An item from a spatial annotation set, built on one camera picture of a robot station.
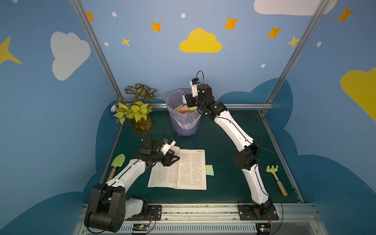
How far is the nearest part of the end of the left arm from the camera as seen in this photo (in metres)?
0.65

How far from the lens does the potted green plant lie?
88 cm

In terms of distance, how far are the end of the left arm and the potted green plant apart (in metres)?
0.21
